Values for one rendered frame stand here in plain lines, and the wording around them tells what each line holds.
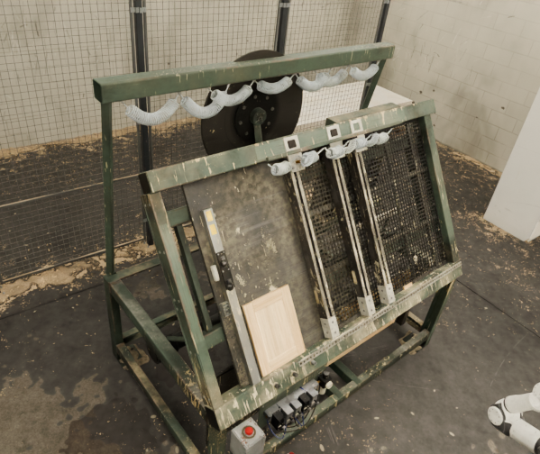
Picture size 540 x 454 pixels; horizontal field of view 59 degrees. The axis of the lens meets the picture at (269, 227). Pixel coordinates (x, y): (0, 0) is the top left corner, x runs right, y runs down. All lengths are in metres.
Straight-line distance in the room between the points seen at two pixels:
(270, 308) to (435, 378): 1.92
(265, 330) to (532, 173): 4.12
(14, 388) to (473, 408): 3.33
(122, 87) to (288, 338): 1.56
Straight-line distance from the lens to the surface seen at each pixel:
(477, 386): 4.27
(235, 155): 2.40
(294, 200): 2.66
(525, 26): 7.47
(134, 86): 2.50
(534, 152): 5.95
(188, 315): 2.33
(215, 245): 2.38
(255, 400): 2.63
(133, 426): 3.57
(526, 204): 6.12
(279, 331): 2.67
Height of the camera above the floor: 3.00
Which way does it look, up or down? 35 degrees down
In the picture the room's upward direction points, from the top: 7 degrees clockwise
